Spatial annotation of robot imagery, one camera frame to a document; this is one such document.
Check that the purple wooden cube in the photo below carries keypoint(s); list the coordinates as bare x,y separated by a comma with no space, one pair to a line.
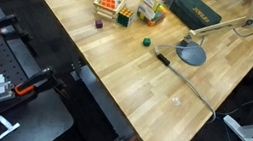
98,24

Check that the grey metal table frame beam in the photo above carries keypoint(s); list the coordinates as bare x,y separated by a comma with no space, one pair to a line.
106,103

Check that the black-framed Rubik's cube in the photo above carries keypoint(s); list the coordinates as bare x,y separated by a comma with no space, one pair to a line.
125,17

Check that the grey round stand base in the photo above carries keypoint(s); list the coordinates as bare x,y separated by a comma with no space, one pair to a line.
191,53

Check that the green wooden cube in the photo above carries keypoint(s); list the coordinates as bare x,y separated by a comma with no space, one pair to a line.
146,42

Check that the black orange clamp upper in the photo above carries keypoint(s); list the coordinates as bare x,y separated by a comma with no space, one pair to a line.
12,20

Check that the black orange clamp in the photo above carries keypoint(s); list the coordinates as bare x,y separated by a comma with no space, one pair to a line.
44,74
12,20

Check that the dark green zip case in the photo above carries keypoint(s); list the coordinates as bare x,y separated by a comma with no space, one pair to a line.
195,13

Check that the small wooden slat crate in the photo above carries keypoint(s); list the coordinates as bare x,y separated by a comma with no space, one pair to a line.
107,12

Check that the small clear plastic piece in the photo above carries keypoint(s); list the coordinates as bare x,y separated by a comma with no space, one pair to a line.
176,101

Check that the clear plastic jar with items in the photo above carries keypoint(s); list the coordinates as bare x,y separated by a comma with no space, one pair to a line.
153,11

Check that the black orange clamp lower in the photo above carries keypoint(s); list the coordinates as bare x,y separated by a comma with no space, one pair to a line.
44,74

